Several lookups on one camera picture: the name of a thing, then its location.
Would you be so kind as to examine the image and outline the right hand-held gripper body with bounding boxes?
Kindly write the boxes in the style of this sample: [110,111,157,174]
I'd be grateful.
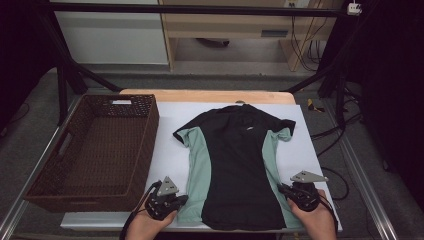
[283,170,330,213]

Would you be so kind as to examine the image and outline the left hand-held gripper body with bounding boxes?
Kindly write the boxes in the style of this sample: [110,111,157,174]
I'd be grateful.
[144,175,181,221]

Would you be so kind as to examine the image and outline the black and green shirt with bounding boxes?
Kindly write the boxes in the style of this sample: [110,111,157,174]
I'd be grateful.
[172,103,303,232]

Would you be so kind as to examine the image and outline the brown wicker basket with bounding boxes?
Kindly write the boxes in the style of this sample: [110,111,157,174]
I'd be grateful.
[22,93,160,213]

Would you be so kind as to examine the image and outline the person's left hand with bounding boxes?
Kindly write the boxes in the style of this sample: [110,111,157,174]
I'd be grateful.
[124,199,178,240]

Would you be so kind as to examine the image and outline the person's right hand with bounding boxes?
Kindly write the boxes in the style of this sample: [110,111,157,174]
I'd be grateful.
[287,188,338,240]

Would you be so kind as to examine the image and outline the white table board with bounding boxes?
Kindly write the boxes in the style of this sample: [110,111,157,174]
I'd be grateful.
[60,101,343,233]

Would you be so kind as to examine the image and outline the yellow and black floor item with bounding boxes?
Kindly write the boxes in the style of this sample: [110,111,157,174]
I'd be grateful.
[306,98,326,114]

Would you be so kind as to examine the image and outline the black metal stand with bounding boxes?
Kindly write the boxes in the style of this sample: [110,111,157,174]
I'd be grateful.
[283,0,381,130]
[35,0,123,126]

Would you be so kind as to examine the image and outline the white cabinet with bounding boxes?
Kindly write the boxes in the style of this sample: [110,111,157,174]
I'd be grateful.
[54,0,169,66]

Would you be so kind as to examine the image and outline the light wooden desk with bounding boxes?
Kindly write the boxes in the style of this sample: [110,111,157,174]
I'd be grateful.
[158,0,344,72]

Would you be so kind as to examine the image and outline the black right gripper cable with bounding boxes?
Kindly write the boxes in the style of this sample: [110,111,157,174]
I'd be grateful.
[313,192,340,232]

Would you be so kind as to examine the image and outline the black floor cables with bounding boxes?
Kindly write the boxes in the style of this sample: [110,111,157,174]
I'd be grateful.
[309,86,365,202]

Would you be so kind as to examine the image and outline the hanging desk cables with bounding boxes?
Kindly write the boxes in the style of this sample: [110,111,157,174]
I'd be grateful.
[289,14,326,73]

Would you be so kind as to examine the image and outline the small white camera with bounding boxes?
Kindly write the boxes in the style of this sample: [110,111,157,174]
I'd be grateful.
[346,2,363,17]

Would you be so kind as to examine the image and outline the black horizontal frame bar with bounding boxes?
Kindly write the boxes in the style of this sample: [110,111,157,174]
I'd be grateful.
[49,2,351,18]

